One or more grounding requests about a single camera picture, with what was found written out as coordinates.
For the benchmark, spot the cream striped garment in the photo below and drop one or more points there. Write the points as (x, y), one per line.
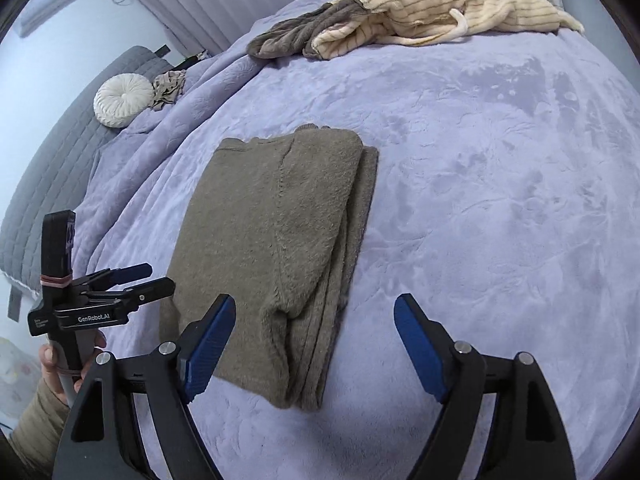
(450, 5)

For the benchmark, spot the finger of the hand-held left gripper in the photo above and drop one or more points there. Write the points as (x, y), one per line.
(155, 287)
(135, 271)

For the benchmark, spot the brown knit sweater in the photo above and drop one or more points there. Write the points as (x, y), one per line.
(270, 240)

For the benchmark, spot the grey quilted headboard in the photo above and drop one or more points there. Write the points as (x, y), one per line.
(50, 170)

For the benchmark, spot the white air conditioner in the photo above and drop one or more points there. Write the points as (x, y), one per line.
(50, 10)

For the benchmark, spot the lavender fleece blanket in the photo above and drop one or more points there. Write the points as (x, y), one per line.
(475, 185)

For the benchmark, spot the grey-brown ribbed garment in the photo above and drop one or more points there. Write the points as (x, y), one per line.
(295, 35)

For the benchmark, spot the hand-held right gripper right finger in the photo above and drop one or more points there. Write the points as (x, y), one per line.
(420, 350)

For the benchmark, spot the white round pleated pillow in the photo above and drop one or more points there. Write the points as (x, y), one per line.
(122, 100)

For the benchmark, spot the beige crumpled cloth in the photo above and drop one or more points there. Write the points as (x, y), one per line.
(167, 87)

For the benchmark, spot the person's left hand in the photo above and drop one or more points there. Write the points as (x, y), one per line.
(49, 362)

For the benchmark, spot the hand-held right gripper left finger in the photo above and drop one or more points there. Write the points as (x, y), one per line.
(210, 350)

